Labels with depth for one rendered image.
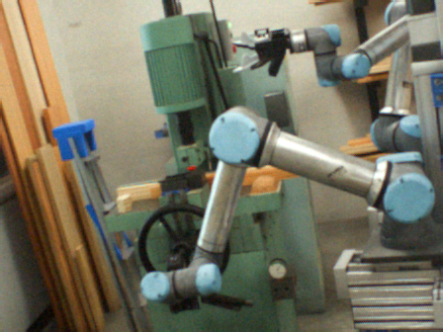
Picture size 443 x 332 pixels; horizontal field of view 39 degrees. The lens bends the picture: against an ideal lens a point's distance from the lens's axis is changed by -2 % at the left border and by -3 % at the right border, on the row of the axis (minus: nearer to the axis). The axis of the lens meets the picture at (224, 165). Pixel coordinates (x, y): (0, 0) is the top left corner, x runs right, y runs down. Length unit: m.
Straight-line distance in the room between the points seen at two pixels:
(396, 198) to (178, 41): 0.99
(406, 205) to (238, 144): 0.40
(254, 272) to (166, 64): 0.75
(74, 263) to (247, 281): 1.52
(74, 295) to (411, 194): 2.41
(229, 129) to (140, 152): 3.24
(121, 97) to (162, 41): 2.53
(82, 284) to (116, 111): 1.56
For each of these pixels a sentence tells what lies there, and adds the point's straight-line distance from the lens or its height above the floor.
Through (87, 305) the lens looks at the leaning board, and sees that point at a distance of 3.60.
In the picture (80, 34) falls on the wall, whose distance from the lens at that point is 4.72.
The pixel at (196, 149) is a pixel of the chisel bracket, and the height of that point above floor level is 1.06.
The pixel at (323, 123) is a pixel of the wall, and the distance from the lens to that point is 4.49.
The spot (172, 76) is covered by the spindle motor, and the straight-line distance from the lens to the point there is 2.15.
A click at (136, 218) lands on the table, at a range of 2.19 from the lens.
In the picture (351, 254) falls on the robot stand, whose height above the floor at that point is 0.77.
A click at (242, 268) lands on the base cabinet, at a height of 0.66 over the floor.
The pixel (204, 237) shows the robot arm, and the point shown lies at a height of 0.91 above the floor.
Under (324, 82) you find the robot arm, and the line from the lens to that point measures 2.06.
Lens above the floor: 1.41
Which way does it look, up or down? 11 degrees down
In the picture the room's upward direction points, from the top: 11 degrees counter-clockwise
